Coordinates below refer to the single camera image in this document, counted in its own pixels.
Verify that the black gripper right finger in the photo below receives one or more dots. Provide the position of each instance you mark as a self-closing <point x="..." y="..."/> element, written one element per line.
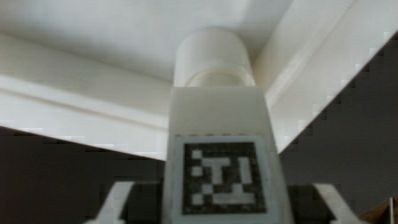
<point x="318" y="205"/>

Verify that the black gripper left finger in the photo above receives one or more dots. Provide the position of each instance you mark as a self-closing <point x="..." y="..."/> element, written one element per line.
<point x="131" y="204"/>

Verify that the white table leg with tag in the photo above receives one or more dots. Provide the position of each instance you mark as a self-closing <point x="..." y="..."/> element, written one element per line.
<point x="224" y="187"/>

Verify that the white square tabletop panel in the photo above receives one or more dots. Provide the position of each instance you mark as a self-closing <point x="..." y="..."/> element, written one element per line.
<point x="87" y="56"/>

